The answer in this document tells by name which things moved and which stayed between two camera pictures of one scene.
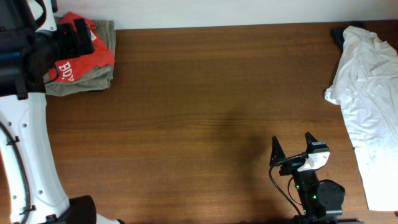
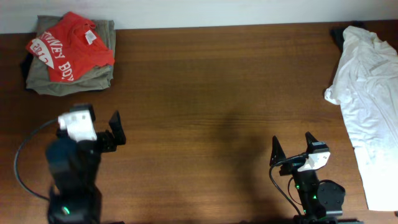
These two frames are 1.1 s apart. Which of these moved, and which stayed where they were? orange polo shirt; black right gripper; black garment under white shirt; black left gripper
Moved: black left gripper
Stayed: black garment under white shirt; black right gripper; orange polo shirt
